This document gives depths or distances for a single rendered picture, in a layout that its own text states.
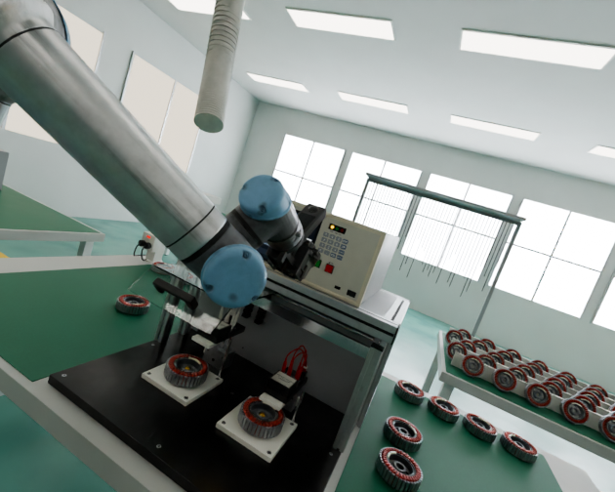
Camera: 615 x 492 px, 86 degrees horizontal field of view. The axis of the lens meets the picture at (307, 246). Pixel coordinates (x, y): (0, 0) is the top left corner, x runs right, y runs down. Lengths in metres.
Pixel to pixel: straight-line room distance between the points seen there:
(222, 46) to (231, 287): 1.94
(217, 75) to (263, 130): 6.49
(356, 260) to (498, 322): 6.56
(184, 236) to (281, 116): 8.11
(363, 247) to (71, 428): 0.74
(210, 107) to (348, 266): 1.36
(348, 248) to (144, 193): 0.59
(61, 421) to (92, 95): 0.69
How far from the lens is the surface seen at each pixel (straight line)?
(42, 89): 0.41
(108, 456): 0.84
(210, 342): 0.99
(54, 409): 0.94
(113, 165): 0.39
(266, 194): 0.51
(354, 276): 0.87
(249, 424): 0.87
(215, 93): 2.06
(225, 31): 2.29
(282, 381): 0.93
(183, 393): 0.95
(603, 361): 7.87
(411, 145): 7.43
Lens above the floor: 1.32
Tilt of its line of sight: 7 degrees down
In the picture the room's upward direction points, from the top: 19 degrees clockwise
